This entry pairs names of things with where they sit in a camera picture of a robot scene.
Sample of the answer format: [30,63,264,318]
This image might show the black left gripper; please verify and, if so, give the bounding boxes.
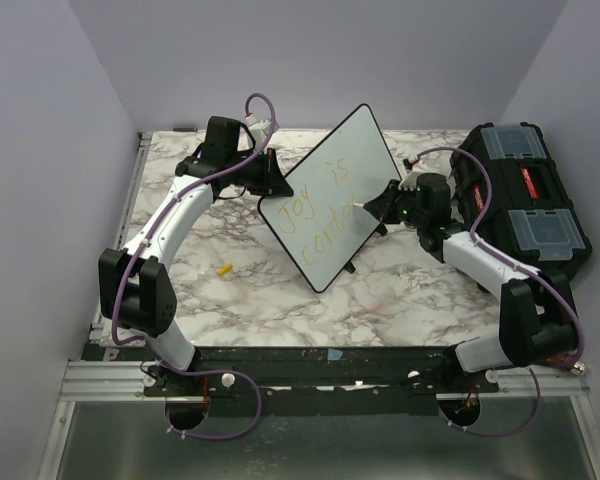
[228,148,294,197]

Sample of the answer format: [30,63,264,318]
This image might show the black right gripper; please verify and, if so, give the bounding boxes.
[364,180,427,230]

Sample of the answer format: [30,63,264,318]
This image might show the white tablet whiteboard black frame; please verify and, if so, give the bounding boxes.
[258,104,400,293]

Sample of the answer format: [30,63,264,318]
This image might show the yellow marker cap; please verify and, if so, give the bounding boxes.
[218,264,233,276]

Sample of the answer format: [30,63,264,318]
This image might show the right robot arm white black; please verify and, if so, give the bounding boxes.
[360,173,583,392]

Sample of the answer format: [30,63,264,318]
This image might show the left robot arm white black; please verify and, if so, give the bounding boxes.
[98,114,293,395]

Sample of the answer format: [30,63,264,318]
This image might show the black toolbox clear lids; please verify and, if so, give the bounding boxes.
[450,122,592,280]

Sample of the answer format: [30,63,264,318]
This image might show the brown connector plug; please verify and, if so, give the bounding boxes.
[547,354,587,376]

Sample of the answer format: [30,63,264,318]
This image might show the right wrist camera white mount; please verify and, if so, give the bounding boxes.
[400,158,427,190]

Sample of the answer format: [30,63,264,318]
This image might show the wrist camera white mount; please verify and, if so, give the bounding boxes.
[400,158,427,190]
[244,114,279,147]

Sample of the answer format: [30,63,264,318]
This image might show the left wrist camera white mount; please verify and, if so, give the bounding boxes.
[244,114,279,147]

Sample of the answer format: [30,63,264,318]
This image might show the black mounting rail base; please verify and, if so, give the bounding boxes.
[63,346,505,425]

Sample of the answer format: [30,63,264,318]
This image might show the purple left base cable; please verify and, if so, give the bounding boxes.
[165,368,264,443]

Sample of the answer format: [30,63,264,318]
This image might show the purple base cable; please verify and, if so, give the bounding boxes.
[437,367,541,437]
[165,368,264,443]

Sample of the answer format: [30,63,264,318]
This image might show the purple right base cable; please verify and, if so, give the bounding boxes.
[437,367,541,437]

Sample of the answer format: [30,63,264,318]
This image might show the aluminium frame extrusion left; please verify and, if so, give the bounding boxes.
[37,132,153,479]

